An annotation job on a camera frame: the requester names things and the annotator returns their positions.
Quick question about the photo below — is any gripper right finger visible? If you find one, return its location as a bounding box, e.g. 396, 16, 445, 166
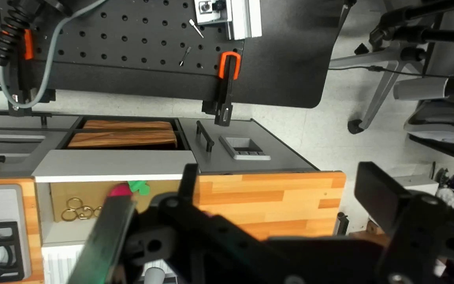
354, 161, 454, 284

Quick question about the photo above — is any white pin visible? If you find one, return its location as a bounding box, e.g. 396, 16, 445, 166
188, 19, 205, 39

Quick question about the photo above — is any green toy piece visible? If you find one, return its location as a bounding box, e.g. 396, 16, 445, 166
127, 180, 151, 196

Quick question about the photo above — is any black cable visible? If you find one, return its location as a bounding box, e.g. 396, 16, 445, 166
329, 65, 450, 78

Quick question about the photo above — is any toy kitchen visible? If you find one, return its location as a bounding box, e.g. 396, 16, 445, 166
0, 110, 348, 284

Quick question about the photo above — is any grey cabinet door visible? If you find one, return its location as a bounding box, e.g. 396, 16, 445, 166
178, 118, 320, 175

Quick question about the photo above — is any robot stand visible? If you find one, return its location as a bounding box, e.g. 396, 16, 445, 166
0, 0, 348, 110

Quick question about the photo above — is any grey cable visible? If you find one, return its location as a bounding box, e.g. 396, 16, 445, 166
0, 0, 107, 110

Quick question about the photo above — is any wooden board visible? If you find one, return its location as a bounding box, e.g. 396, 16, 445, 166
82, 120, 174, 132
67, 130, 179, 150

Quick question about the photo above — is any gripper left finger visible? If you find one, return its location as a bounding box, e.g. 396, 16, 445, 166
119, 164, 287, 284

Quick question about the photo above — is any pink toy piece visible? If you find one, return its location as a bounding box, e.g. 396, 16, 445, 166
108, 183, 133, 199

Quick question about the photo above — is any office chair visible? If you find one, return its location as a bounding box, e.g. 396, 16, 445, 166
329, 0, 454, 135

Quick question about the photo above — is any orange and black clamp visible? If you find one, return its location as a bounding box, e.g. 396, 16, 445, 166
202, 51, 242, 127
7, 28, 57, 118

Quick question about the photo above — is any black stove burner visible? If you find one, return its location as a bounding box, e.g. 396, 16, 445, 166
0, 220, 26, 283

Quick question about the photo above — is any silver aluminium bracket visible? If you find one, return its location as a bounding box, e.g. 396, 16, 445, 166
194, 0, 263, 41

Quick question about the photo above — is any bunch of gold rings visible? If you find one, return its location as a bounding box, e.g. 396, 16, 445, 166
60, 197, 104, 222

